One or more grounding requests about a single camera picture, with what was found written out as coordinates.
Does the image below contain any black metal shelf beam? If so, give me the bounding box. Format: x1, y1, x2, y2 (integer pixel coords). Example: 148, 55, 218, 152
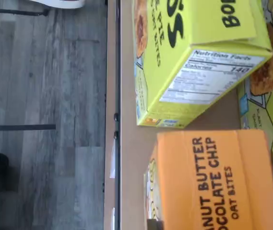
104, 0, 122, 230

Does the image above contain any white rounded plastic object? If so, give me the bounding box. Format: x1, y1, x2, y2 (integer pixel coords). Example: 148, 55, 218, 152
30, 0, 86, 10

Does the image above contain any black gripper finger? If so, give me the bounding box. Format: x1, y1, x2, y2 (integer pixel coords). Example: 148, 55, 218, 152
146, 218, 164, 230

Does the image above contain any orange Bobo's peanut butter box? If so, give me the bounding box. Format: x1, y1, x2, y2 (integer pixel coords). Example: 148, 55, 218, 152
143, 129, 273, 230

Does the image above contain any black metal floor bar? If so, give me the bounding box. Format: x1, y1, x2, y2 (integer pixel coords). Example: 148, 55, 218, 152
0, 8, 51, 17
0, 124, 57, 132

